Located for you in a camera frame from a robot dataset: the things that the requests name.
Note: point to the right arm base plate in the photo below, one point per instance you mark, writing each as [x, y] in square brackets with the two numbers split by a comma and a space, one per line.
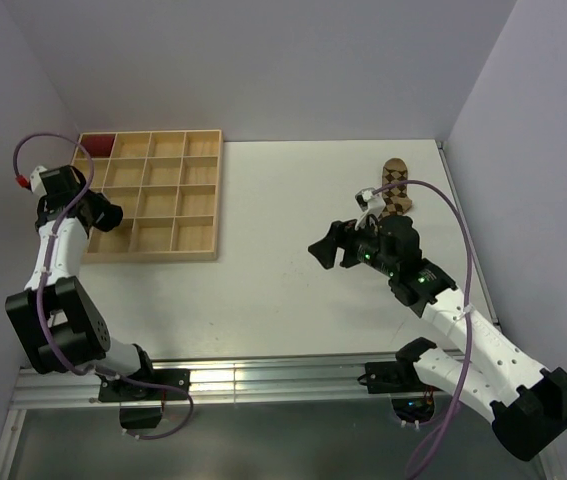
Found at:
[391, 377]

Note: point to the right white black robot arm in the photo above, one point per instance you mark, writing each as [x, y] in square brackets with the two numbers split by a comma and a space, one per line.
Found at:
[523, 401]

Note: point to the aluminium rail frame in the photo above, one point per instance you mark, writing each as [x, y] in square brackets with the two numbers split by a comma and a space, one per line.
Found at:
[263, 322]

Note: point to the brown argyle sock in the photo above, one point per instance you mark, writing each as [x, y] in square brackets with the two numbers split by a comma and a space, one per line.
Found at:
[397, 201]

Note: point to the red rolled sock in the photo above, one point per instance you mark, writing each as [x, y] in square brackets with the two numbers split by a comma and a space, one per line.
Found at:
[98, 145]

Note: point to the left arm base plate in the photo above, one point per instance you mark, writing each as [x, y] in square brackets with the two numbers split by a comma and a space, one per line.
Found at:
[143, 402]

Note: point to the wooden compartment tray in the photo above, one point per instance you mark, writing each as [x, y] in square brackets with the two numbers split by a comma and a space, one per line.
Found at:
[168, 184]

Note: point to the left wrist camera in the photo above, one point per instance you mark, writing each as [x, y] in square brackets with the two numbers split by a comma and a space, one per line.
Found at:
[33, 182]

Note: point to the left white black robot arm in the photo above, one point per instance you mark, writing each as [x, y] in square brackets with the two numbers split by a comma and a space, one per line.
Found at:
[57, 323]

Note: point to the black sock with blue marks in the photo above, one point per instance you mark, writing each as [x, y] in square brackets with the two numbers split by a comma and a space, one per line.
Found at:
[106, 215]

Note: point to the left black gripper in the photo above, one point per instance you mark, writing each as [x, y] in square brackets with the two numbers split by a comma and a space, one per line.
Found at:
[81, 187]

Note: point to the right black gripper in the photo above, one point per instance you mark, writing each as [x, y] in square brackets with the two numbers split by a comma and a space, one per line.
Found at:
[341, 234]

